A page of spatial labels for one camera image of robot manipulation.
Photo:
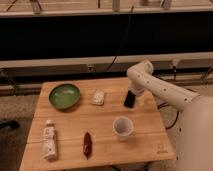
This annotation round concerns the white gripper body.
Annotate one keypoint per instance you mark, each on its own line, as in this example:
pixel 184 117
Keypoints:
pixel 136 89

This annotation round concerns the black eraser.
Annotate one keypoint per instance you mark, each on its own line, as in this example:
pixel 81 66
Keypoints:
pixel 130 100

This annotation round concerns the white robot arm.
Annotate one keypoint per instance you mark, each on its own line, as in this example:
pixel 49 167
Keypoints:
pixel 195 146

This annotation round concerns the wooden board table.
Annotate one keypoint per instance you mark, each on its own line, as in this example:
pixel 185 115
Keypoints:
pixel 148 142

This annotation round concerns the green bowl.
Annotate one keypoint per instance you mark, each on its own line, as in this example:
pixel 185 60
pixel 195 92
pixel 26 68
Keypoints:
pixel 64 96

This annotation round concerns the red chili pepper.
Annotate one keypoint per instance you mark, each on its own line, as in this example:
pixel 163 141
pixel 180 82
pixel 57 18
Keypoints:
pixel 87 146

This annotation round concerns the white tube bottle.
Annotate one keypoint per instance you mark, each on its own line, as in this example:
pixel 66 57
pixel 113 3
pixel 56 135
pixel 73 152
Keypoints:
pixel 49 141

